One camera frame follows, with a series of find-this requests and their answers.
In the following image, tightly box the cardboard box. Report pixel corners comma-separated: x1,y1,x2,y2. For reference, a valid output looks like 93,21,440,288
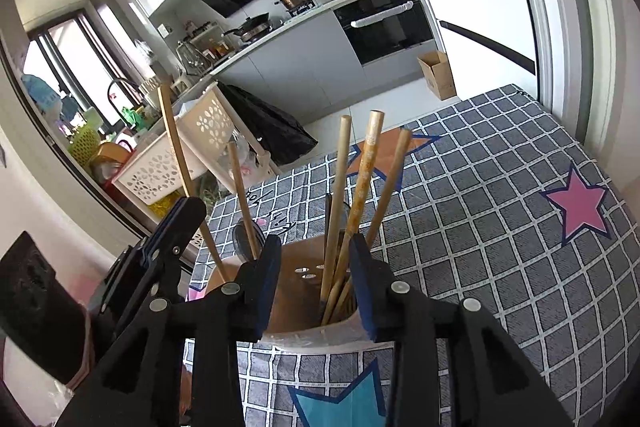
418,50,457,101

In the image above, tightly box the blue translucent spoon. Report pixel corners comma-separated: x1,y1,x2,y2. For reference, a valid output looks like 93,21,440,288
232,219,266,262

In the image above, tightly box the built-in black oven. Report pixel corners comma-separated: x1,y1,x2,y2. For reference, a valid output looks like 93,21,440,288
334,0,434,65

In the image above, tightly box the beige utensil holder caddy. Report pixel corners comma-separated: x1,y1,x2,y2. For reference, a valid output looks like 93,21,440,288
202,233,396,356

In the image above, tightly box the beige plastic storage cart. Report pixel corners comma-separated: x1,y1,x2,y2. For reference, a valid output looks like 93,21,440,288
110,81,284,220

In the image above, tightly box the short bamboo chopstick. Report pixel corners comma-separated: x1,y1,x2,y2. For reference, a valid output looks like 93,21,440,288
228,141,260,259

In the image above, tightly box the long bamboo chopstick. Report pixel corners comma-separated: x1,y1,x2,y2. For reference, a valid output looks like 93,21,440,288
157,83,231,283

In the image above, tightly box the patterned bamboo chopstick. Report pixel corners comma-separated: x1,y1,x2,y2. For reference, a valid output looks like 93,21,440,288
321,110,384,325

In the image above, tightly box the grey checked tablecloth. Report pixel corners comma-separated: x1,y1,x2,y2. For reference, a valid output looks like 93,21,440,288
238,84,639,426

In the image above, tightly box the bamboo chopstick pair member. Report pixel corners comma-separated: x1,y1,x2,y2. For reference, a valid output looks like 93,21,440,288
329,128,412,323

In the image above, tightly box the black hanging cloth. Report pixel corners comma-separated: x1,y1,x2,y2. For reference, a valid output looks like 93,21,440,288
218,82,318,167

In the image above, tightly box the orange star mat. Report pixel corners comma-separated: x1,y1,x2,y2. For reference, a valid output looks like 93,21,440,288
346,127,442,181

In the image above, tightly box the black wok pan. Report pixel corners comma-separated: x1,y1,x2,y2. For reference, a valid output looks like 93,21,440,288
224,13,271,42

